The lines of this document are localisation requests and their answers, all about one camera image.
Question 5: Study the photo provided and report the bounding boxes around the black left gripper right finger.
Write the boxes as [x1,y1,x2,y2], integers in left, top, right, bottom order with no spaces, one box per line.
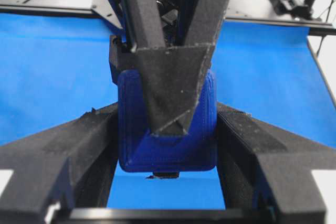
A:
[216,103,335,223]

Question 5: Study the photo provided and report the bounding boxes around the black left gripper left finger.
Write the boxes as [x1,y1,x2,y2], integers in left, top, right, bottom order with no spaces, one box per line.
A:
[1,104,118,223]

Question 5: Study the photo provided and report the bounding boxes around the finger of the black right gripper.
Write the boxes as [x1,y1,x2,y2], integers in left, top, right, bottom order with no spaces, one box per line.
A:
[109,0,142,84]
[139,0,229,136]

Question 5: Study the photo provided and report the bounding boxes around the blue cube block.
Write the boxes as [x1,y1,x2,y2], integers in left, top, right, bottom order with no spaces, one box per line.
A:
[118,70,217,173]

